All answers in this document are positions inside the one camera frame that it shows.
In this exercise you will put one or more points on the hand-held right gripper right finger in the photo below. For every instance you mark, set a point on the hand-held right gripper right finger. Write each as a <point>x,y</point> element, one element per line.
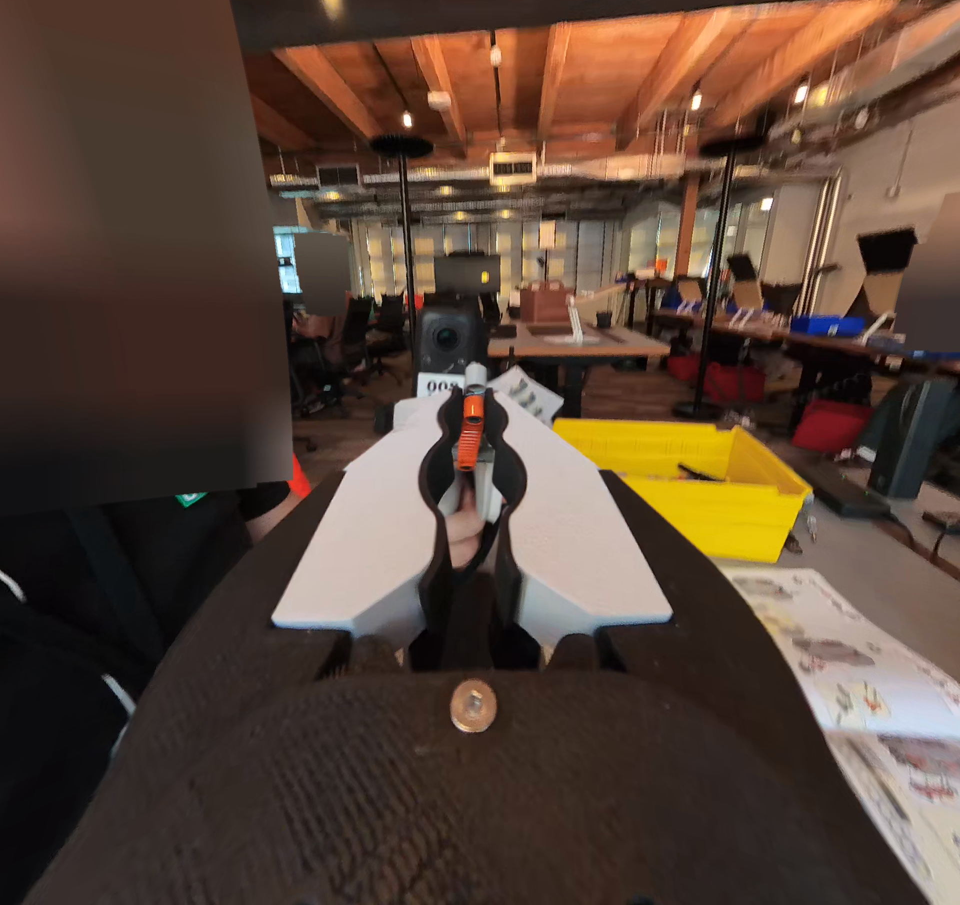
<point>585,546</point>

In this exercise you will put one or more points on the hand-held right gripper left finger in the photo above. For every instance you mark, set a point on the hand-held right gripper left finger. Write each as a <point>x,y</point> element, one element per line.
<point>353,546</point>

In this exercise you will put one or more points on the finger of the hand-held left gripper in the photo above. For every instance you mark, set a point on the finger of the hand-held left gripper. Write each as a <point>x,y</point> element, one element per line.
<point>413,412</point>

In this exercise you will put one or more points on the toy building assembly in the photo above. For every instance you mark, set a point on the toy building assembly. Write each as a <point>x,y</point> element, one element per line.
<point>472,426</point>

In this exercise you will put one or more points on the yellow plastic bin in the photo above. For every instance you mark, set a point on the yellow plastic bin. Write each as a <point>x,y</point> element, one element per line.
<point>719,507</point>

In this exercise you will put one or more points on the person's left hand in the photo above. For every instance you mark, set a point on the person's left hand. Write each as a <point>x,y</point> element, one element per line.
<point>465,533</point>

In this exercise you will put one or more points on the black monitor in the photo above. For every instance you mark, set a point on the black monitor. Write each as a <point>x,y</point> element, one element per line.
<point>466,274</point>

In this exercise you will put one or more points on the black office chair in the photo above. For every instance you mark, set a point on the black office chair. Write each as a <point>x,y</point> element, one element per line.
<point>379,334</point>

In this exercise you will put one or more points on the brown box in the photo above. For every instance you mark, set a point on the brown box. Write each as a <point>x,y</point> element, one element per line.
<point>546,303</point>

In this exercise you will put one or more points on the white stand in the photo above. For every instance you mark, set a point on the white stand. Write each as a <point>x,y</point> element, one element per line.
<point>577,319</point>

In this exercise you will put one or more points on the black floor lamp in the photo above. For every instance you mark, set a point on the black floor lamp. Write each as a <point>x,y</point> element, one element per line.
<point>405,206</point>
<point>718,274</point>

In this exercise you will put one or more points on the wooden table with black legs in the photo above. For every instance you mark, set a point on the wooden table with black legs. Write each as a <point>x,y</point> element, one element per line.
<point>599,341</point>

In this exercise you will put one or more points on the ceiling air vent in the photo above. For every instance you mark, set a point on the ceiling air vent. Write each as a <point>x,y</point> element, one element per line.
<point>513,168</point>

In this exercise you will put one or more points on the red bag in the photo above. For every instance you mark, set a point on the red bag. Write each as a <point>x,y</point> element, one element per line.
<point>731,381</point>

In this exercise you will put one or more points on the black flat device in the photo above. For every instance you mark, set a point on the black flat device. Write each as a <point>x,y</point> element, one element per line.
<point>848,488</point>

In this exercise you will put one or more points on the red bin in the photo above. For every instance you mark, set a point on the red bin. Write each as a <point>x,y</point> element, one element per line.
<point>833,426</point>

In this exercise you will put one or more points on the open instruction booklet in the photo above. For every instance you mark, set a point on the open instruction booklet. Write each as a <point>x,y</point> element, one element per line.
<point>864,665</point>

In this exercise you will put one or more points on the open cardboard box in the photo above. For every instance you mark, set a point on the open cardboard box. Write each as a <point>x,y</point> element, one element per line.
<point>746,280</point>
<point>885,274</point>

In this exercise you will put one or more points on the long wooden table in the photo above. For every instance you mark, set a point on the long wooden table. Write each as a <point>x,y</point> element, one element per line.
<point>825,341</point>

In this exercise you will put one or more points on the blue bin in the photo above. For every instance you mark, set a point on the blue bin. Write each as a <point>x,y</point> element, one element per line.
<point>828,325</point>

